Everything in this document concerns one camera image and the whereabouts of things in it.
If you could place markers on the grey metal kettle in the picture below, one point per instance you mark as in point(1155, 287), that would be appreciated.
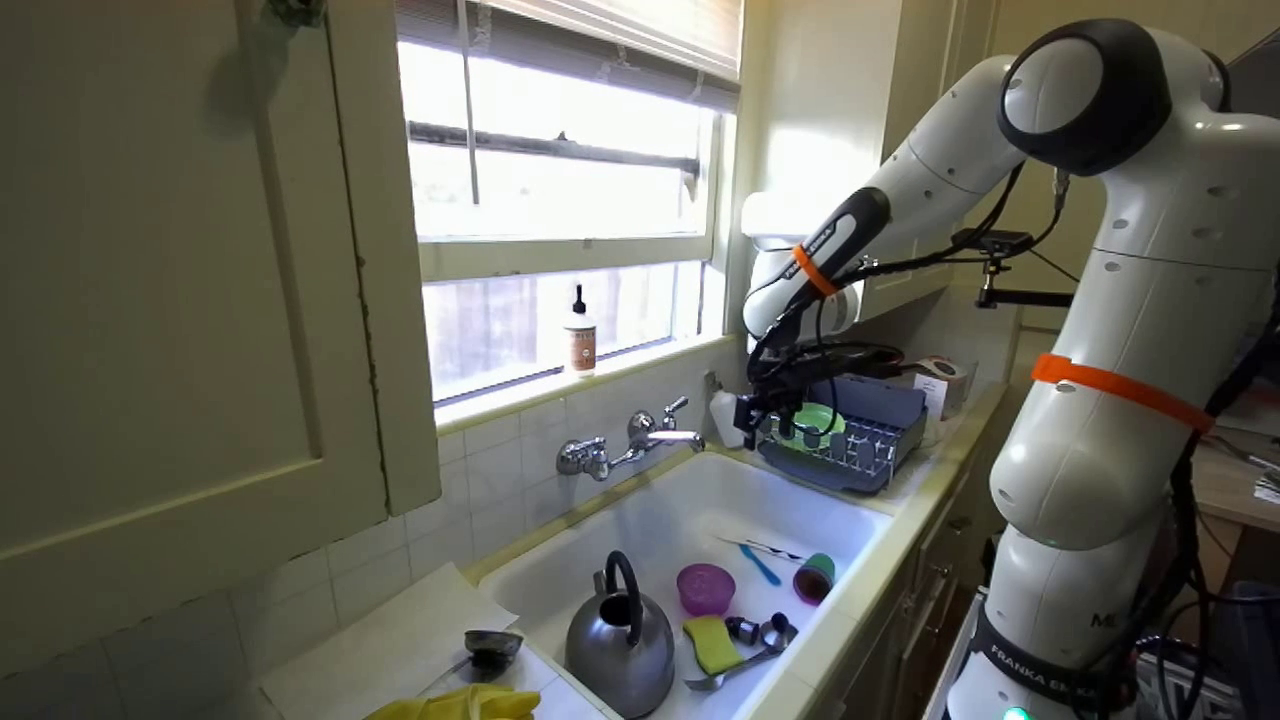
point(620, 648)

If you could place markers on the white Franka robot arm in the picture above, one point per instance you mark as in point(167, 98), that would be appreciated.
point(1161, 265)

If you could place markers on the window blind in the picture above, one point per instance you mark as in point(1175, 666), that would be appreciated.
point(627, 24)

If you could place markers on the blue plastic spoon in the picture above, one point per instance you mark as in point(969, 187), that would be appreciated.
point(762, 565)

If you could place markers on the purple plastic bowl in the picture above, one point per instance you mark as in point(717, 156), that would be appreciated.
point(705, 591)

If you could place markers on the green and pink cup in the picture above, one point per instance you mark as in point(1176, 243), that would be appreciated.
point(813, 577)

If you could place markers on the metal sink strainer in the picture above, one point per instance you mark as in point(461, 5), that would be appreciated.
point(495, 648)

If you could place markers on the green dish in rack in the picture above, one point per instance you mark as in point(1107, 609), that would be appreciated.
point(813, 427)

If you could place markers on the white soap dispenser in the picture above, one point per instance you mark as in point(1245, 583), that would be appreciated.
point(723, 423)

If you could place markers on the white container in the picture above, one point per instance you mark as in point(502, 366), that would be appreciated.
point(947, 385)

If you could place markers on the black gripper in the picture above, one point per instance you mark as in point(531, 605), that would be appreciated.
point(779, 371)

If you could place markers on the grey dish rack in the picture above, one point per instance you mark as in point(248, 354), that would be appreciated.
point(874, 433)

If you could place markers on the chrome wall faucet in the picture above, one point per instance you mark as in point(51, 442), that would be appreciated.
point(585, 457)

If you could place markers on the cream cabinet door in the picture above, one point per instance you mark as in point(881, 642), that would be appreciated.
point(162, 265)

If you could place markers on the yellow sponge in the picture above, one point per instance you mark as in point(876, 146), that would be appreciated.
point(715, 646)

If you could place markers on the white framed window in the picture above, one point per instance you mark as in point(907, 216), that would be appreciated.
point(563, 254)

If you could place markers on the brown pump soap bottle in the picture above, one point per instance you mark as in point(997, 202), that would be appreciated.
point(580, 340)

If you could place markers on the yellow cloth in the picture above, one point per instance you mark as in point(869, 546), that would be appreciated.
point(461, 705)

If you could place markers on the black and metal utensil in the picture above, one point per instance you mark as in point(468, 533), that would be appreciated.
point(771, 628)

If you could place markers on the white kitchen sink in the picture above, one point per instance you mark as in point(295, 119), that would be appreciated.
point(655, 527)

